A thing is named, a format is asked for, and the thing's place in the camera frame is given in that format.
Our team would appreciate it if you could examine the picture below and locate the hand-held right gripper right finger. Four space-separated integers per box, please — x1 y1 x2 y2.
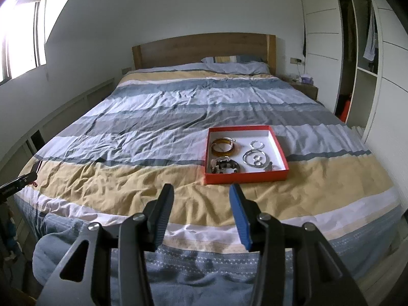
229 183 370 306

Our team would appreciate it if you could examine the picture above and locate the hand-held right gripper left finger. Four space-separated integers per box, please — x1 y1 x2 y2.
36 183 175 306

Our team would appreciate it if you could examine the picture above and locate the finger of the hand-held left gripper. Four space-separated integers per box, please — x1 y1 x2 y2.
0 160 43 192

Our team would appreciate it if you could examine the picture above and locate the red jewelry box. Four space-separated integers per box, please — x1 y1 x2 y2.
204 125 290 185

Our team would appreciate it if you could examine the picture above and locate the silver twisted bangle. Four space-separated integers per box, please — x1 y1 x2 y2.
243 150 271 168

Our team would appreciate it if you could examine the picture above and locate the amber bangle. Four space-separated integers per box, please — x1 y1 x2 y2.
211 137 236 157

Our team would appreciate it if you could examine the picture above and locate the person's blue clothed leg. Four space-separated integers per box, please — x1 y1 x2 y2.
32 213 150 306

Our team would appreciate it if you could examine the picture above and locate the wooden nightstand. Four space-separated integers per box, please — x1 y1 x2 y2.
288 78 319 100

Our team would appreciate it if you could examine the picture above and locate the window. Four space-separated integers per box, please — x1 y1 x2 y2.
0 0 48 85

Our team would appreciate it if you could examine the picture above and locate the orange container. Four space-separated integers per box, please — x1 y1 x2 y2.
338 99 353 122

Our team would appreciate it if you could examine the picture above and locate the striped pillow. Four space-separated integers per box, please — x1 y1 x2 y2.
201 55 271 75

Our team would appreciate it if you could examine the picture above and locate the wooden headboard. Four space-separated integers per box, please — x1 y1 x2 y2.
132 33 276 74

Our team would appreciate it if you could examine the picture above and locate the white wardrobe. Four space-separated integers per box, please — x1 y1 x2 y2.
296 0 408 163

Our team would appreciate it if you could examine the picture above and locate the hanging garment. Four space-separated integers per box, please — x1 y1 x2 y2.
363 5 378 62

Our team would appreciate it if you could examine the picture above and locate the black and white beaded bracelet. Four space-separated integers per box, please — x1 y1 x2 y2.
209 156 241 175

